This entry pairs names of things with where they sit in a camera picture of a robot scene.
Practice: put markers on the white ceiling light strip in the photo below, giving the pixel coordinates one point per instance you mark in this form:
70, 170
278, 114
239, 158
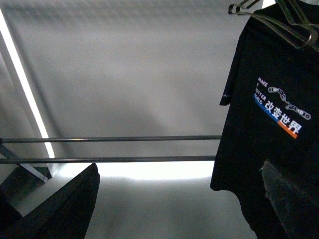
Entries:
21, 75

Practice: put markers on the lower metal rack rod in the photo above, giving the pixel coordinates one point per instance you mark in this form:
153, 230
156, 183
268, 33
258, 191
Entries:
129, 159

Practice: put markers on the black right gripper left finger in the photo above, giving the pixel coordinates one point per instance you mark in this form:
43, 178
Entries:
64, 215

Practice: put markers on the black printed t-shirt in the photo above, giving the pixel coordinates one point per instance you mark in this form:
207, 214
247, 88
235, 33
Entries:
273, 96

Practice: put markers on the upper metal rack rod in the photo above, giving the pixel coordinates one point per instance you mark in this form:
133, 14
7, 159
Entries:
112, 139

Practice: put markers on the grey metal rack frame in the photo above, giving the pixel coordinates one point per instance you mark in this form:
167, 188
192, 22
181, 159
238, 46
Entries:
25, 163

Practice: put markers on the metal rack rod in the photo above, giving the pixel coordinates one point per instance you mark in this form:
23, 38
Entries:
129, 159
112, 139

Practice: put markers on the clear plastic clothes hanger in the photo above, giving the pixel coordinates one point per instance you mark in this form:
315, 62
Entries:
295, 22

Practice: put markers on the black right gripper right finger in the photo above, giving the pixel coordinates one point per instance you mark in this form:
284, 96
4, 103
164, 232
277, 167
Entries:
294, 199

